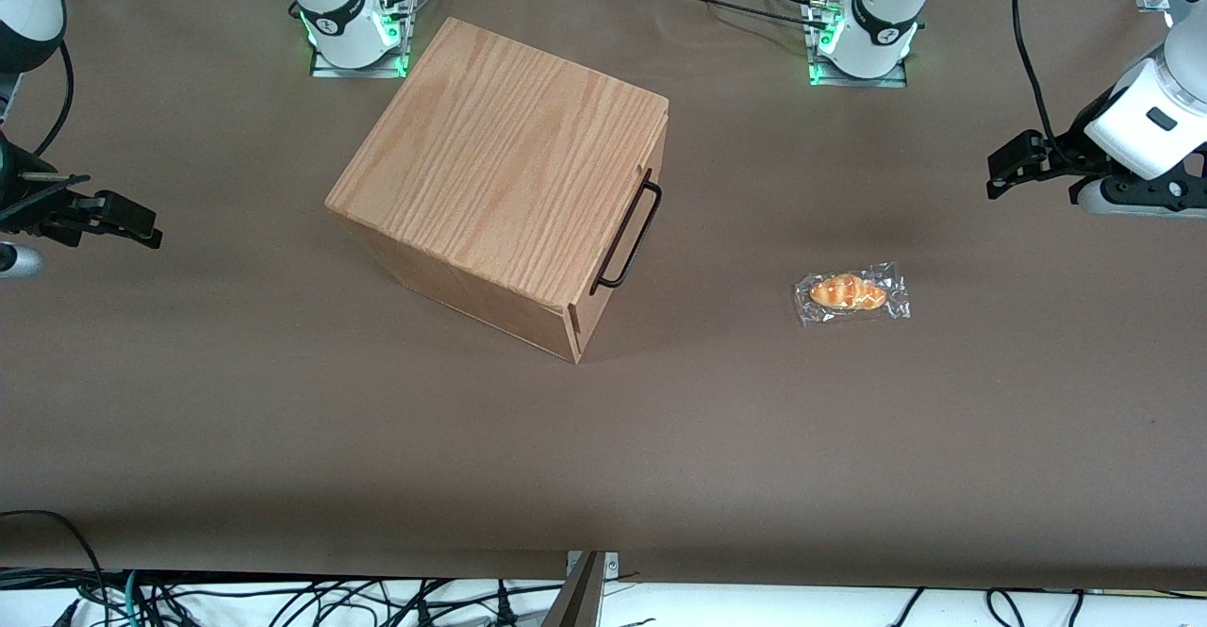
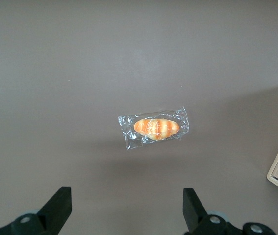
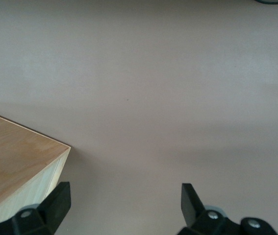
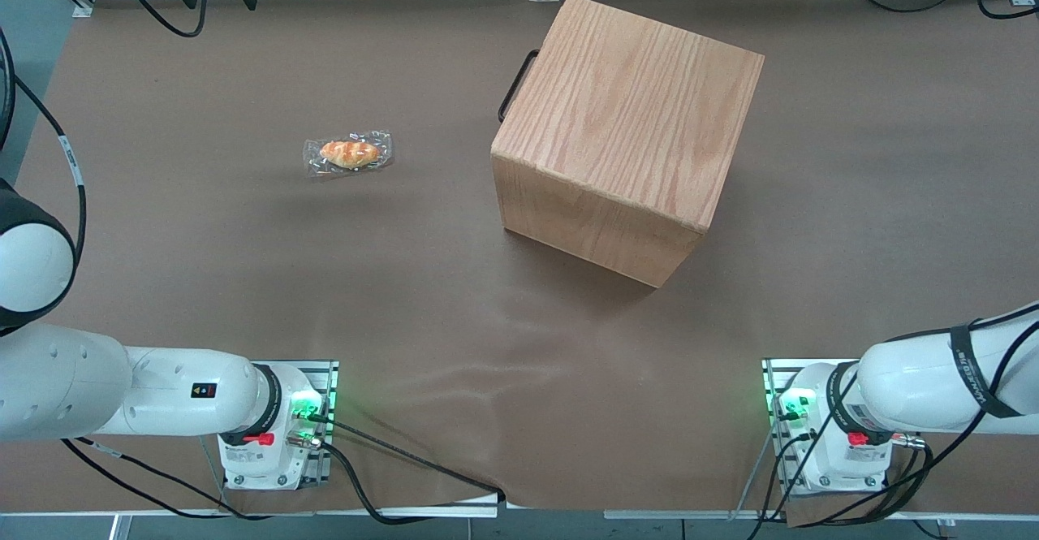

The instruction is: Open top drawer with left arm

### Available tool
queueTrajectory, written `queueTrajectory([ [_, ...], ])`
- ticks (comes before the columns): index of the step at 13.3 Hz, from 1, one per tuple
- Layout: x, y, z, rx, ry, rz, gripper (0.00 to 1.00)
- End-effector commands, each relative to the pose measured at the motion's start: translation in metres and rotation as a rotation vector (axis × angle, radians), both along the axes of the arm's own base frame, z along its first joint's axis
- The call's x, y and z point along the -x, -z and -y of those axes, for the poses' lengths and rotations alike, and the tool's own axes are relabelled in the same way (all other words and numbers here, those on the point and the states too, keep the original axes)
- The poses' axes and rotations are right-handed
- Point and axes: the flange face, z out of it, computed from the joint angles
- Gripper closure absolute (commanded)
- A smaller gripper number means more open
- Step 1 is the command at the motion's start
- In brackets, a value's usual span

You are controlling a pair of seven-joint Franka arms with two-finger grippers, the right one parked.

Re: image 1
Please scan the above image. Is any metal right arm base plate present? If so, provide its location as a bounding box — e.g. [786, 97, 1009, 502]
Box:
[309, 0, 414, 80]

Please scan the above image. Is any black metal drawer handle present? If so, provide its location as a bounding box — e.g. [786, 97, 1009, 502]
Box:
[589, 169, 664, 291]

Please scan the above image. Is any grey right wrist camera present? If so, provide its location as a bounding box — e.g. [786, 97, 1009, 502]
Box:
[0, 242, 45, 280]

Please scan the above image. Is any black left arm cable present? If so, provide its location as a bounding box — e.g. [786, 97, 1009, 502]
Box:
[1011, 0, 1073, 162]

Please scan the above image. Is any black looped floor cable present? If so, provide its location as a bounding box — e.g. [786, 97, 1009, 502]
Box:
[0, 510, 107, 627]

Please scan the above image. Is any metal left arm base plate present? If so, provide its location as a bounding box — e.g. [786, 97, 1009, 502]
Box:
[806, 0, 912, 90]

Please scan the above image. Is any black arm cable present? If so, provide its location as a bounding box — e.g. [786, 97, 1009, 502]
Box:
[36, 41, 75, 158]
[1011, 0, 1073, 162]

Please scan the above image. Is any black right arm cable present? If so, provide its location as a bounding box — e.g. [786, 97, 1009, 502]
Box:
[36, 41, 75, 158]

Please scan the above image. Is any light wooden drawer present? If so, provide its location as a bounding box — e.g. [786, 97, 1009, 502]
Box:
[569, 114, 672, 365]

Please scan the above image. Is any metal table edge bracket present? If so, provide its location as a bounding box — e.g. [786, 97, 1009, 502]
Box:
[540, 550, 620, 627]

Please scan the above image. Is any long black table cable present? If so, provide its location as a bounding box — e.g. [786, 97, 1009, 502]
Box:
[658, 0, 833, 30]

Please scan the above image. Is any light wooden drawer cabinet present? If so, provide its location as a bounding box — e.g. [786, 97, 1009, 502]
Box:
[324, 16, 672, 365]

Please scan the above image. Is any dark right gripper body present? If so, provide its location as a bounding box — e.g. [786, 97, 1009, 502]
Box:
[0, 132, 33, 219]

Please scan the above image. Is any plastic wrapped bread roll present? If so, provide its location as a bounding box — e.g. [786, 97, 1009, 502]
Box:
[793, 261, 913, 328]

